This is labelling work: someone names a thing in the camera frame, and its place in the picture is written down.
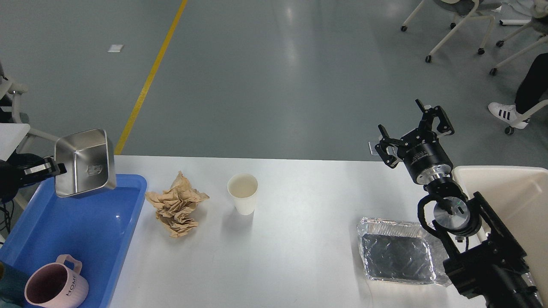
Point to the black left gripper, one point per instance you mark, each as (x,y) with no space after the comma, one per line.
(10,178)

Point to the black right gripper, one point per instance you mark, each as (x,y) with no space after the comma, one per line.
(424,157)

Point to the steel rectangular container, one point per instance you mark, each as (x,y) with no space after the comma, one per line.
(89,163)

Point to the aluminium foil tray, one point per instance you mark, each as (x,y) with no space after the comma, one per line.
(401,252)

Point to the pink mug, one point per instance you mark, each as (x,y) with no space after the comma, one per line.
(58,284)

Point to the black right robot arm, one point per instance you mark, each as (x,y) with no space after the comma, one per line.
(484,258)

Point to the floor socket plate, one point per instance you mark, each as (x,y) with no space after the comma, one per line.
(372,148)

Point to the white side table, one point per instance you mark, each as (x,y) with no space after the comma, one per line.
(11,134)

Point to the blue plastic tray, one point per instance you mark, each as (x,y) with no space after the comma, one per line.
(95,229)

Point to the white chair left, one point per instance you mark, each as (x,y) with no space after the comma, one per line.
(11,93)

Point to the white chair near sneaker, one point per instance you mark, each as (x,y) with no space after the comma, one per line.
(513,125)

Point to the beige plastic bin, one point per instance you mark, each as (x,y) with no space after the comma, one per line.
(519,196)

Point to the person leg with sneaker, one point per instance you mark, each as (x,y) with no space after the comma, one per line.
(528,94)

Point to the crumpled brown paper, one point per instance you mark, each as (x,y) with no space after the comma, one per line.
(174,206)

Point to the white office chair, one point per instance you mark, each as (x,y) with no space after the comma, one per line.
(465,11)

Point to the white paper cup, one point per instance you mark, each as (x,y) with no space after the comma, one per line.
(243,189)

